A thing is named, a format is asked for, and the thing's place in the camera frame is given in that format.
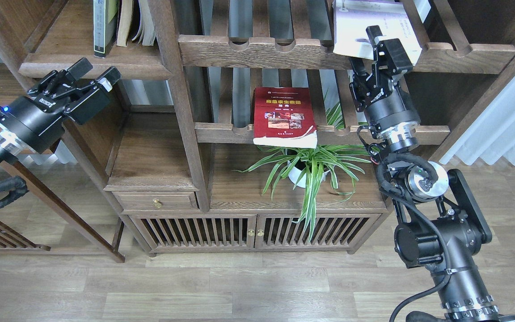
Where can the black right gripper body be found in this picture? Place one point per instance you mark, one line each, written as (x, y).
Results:
(389, 110)

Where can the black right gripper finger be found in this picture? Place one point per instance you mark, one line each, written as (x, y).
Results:
(358, 67)
(374, 34)

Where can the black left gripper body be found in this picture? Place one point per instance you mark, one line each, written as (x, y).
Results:
(36, 121)

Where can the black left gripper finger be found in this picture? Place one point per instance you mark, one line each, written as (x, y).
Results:
(109, 78)
(78, 70)

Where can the white paperback book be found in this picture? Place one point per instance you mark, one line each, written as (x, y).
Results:
(352, 17)

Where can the grey green cover book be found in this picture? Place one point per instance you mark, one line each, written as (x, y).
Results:
(104, 26)

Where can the red cover book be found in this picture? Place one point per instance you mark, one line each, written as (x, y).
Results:
(284, 118)

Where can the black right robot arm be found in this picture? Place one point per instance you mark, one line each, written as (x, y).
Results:
(440, 225)

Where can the white open standing book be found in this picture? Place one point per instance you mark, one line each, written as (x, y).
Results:
(146, 33)

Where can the tan standing book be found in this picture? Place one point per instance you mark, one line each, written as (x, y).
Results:
(125, 16)

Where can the green spider plant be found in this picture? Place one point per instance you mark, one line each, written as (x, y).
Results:
(339, 163)

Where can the wooden side table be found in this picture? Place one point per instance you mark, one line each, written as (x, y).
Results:
(61, 201)

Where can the white plant pot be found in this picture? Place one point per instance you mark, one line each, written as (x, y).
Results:
(306, 172)

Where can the dark wooden bookshelf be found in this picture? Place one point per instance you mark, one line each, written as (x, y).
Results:
(187, 153)

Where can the brass drawer knob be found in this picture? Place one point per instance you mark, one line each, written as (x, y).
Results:
(156, 203)

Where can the brass cabinet door knobs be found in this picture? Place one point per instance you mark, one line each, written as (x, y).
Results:
(253, 232)

